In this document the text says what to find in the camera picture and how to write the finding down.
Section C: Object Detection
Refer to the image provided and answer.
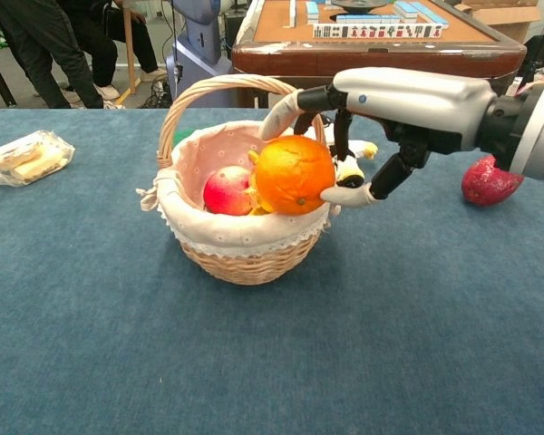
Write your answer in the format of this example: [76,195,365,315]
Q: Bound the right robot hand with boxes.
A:
[257,66,499,209]

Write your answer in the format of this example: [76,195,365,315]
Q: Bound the orange fruit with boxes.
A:
[254,134,336,216]

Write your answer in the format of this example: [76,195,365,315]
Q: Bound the wicker basket with cloth liner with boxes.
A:
[135,74,341,286]

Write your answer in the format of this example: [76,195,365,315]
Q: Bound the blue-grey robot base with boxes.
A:
[165,0,233,110]

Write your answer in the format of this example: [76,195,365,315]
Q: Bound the brown mahjong table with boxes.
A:
[230,0,528,110]

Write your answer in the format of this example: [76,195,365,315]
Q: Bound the face-up mahjong tile row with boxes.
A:
[312,23,443,40]

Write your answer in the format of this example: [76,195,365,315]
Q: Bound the long blue-backed mahjong tile stack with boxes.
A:
[393,0,450,29]

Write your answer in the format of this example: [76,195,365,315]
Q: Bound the black and white plush penguin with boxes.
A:
[319,112,379,189]

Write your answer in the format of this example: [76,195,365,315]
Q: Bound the short blue-backed mahjong tile row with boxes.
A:
[335,14,401,24]

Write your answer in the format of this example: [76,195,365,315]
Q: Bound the black mahjong table centre dish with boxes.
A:
[330,0,389,14]

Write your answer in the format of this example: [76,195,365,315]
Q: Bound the cardboard box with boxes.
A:
[452,0,544,44]

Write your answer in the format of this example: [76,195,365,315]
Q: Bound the black tripod stand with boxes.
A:
[514,0,544,94]

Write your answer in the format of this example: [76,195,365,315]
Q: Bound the red and yellow toy fruit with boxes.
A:
[246,149,276,217]

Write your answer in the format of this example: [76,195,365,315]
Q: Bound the red apple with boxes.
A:
[202,165,254,217]

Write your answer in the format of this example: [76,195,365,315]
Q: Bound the blue table cloth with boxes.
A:
[0,107,544,435]

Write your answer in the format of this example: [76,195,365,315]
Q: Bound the wooden chair leg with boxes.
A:
[121,8,141,95]

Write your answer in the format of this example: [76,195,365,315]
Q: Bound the seated person in black clothes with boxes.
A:
[56,0,169,102]

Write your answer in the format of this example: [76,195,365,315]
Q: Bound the standing person in black trousers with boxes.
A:
[0,0,105,110]

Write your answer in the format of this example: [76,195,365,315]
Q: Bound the clear plastic cracker package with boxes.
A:
[0,130,76,189]

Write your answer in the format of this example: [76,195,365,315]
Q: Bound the black hanging cable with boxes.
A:
[170,0,183,82]

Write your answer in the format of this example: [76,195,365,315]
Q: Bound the black floor cables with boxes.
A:
[140,79,173,110]

